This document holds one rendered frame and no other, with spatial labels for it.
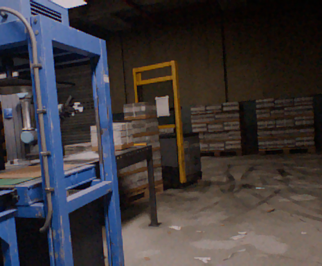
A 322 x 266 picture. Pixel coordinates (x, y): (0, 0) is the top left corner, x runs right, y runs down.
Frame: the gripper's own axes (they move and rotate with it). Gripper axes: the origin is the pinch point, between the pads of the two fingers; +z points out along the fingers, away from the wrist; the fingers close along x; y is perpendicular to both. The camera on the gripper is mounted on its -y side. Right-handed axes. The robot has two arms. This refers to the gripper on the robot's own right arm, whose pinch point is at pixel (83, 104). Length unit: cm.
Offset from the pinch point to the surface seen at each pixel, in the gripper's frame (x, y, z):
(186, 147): -243, 32, 70
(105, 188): 99, 70, 48
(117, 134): -5.9, 29.0, 28.4
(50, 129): 153, 40, 41
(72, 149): -85, 34, -47
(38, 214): 148, 79, 30
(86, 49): 119, -6, 47
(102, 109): 95, 23, 47
